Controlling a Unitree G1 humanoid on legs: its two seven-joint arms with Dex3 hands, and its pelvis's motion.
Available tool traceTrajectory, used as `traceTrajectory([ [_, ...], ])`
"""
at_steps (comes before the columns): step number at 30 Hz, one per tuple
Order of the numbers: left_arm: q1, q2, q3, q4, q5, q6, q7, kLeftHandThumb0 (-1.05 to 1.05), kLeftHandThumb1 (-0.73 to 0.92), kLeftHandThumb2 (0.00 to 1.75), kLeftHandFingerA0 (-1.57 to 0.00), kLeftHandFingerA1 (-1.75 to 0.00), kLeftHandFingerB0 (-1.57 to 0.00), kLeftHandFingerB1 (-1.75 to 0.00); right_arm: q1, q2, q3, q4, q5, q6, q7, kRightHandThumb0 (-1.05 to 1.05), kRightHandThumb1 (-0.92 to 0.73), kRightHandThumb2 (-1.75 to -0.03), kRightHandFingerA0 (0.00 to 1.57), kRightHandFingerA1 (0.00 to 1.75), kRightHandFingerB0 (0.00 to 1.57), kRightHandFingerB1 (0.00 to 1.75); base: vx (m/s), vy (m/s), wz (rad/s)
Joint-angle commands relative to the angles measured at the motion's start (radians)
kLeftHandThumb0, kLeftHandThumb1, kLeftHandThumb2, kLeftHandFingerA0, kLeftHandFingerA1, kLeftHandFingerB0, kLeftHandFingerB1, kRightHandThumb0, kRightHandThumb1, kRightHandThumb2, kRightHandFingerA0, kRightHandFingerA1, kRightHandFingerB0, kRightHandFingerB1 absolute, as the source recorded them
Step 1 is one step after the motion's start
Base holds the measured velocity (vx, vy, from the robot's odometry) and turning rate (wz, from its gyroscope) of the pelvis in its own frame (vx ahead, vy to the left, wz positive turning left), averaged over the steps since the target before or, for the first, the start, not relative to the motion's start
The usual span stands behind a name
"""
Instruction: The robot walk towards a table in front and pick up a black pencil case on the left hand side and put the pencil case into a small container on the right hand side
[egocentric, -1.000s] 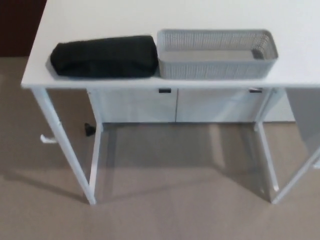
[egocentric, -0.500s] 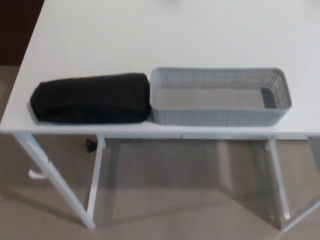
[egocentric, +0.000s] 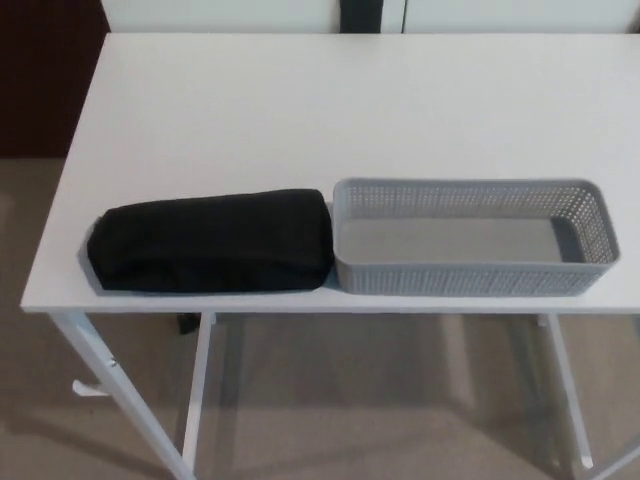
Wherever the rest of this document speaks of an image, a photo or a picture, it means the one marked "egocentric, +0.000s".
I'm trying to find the grey perforated plastic basket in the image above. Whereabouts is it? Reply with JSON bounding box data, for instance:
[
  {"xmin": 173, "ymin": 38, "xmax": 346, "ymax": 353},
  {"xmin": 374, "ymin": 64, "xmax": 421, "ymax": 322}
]
[{"xmin": 331, "ymin": 175, "xmax": 622, "ymax": 298}]

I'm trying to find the black upright panel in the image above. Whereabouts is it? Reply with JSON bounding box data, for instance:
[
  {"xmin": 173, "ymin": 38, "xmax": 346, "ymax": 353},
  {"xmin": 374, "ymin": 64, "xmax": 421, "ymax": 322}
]
[{"xmin": 336, "ymin": 0, "xmax": 384, "ymax": 34}]

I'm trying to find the white table side hook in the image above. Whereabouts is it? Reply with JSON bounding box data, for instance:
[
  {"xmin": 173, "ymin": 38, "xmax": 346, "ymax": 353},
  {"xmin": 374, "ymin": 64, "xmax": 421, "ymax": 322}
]
[{"xmin": 71, "ymin": 379, "xmax": 109, "ymax": 402}]

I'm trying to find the white cabinet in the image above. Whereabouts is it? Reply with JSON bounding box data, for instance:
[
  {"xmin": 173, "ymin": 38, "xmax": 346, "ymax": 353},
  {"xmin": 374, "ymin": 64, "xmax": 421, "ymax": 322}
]
[{"xmin": 101, "ymin": 0, "xmax": 640, "ymax": 36}]

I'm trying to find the white metal table leg frame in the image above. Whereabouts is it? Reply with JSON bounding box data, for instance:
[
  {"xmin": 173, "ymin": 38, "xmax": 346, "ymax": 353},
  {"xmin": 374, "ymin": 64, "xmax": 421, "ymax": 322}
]
[
  {"xmin": 48, "ymin": 310, "xmax": 217, "ymax": 480},
  {"xmin": 535, "ymin": 313, "xmax": 640, "ymax": 480}
]

